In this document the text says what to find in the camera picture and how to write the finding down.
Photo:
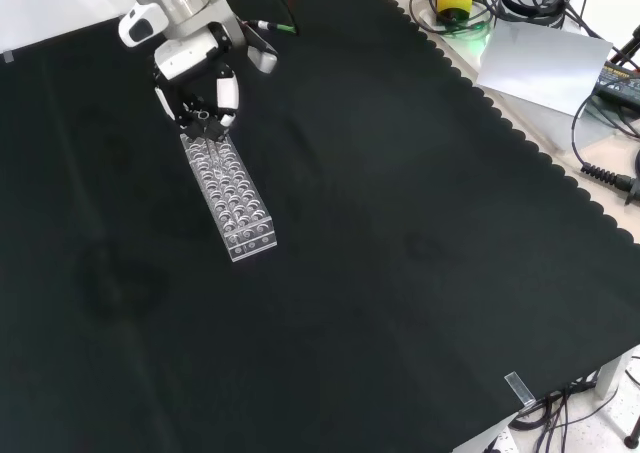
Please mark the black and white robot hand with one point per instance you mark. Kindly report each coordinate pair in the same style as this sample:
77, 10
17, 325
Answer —
185, 55

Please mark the clear glass test tube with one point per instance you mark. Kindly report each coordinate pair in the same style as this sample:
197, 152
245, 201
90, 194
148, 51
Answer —
210, 145

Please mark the clear plastic test tube rack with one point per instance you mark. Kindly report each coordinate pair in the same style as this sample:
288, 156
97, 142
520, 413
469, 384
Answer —
235, 208

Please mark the grey tape piece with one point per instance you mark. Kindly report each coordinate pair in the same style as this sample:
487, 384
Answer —
8, 56

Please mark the black bench cloth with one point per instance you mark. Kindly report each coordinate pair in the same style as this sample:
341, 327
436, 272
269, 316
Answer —
350, 248

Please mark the pale board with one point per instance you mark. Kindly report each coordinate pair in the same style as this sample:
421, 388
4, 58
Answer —
540, 68

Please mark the black power adapter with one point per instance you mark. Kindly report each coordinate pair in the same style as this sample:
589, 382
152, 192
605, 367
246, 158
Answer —
620, 83

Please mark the black tripod leg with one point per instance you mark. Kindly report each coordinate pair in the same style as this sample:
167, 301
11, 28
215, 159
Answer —
629, 48

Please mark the clear cloth clip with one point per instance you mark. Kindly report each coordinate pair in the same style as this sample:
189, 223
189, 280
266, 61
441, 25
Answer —
520, 389

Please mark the white table leg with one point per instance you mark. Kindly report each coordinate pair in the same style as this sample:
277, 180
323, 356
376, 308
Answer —
615, 373

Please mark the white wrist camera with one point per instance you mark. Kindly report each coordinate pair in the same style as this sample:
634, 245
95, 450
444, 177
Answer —
145, 25

